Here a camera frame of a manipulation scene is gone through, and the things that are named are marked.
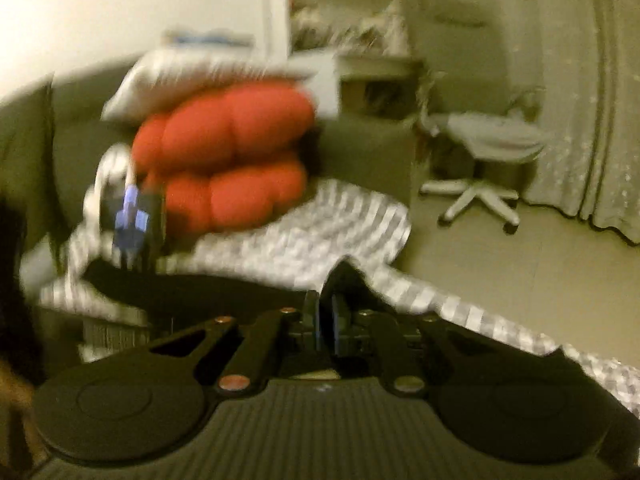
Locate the grey checkered quilt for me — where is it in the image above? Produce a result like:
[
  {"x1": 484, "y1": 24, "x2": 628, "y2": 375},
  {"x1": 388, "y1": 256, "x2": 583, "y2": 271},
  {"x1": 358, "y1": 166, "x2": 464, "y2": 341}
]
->
[{"x1": 19, "y1": 142, "x2": 640, "y2": 411}]

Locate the grey star curtain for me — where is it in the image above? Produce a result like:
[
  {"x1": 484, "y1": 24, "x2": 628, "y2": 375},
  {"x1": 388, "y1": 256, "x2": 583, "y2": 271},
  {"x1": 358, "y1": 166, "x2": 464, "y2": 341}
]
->
[{"x1": 418, "y1": 0, "x2": 640, "y2": 246}]

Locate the grey office chair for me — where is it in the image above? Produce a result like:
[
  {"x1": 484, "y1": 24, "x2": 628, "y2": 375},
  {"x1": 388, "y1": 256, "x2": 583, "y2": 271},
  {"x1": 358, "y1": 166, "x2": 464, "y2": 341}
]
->
[{"x1": 402, "y1": 0, "x2": 546, "y2": 235}]

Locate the dark blue phone stand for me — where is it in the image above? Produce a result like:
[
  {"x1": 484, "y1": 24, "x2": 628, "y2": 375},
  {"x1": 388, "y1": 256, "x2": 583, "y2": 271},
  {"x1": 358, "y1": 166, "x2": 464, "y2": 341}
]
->
[{"x1": 118, "y1": 245, "x2": 155, "y2": 272}]

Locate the white plush toy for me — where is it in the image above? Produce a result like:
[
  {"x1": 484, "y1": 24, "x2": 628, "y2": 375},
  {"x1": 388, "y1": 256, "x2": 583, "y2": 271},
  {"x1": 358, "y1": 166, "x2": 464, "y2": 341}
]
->
[{"x1": 84, "y1": 143, "x2": 136, "y2": 229}]

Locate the white striped pillow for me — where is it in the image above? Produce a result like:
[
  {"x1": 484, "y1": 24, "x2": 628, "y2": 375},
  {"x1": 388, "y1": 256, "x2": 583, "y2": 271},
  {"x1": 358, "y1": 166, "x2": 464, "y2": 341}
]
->
[{"x1": 101, "y1": 48, "x2": 316, "y2": 125}]

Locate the dark grey sofa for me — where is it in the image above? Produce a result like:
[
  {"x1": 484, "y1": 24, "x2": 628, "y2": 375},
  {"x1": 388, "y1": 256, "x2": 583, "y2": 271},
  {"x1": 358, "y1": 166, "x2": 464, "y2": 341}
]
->
[{"x1": 1, "y1": 66, "x2": 422, "y2": 361}]

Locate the upper red puffy cushion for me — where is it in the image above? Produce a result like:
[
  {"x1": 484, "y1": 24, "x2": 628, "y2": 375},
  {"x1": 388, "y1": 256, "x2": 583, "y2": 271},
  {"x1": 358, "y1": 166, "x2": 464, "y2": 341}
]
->
[{"x1": 132, "y1": 81, "x2": 316, "y2": 174}]

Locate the black and white raglan shirt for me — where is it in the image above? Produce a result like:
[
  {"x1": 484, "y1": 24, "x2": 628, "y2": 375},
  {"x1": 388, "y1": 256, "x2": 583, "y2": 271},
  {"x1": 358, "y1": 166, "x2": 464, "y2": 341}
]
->
[{"x1": 81, "y1": 257, "x2": 392, "y2": 340}]

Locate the blue plush toy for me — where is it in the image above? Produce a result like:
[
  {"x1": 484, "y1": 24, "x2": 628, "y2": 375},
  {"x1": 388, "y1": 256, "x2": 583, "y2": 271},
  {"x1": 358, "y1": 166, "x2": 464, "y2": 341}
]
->
[{"x1": 160, "y1": 29, "x2": 255, "y2": 49}]

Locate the smartphone playing video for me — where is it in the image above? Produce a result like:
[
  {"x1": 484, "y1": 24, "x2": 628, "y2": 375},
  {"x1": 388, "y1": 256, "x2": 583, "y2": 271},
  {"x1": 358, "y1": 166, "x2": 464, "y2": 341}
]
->
[{"x1": 100, "y1": 185, "x2": 166, "y2": 256}]

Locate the red puffy cushion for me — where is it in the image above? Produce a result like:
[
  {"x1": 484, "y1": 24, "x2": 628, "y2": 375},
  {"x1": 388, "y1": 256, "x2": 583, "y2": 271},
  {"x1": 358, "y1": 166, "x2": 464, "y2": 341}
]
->
[
  {"x1": 132, "y1": 81, "x2": 316, "y2": 174},
  {"x1": 144, "y1": 152, "x2": 308, "y2": 237}
]

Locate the white desk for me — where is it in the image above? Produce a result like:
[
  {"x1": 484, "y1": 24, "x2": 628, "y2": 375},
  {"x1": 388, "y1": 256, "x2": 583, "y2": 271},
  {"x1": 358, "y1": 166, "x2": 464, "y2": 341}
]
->
[{"x1": 288, "y1": 48, "x2": 423, "y2": 119}]

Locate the lower red puffy cushion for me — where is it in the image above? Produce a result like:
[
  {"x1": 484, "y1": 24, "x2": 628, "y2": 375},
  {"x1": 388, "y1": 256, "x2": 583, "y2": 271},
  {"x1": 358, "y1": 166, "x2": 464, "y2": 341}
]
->
[{"x1": 144, "y1": 152, "x2": 308, "y2": 237}]

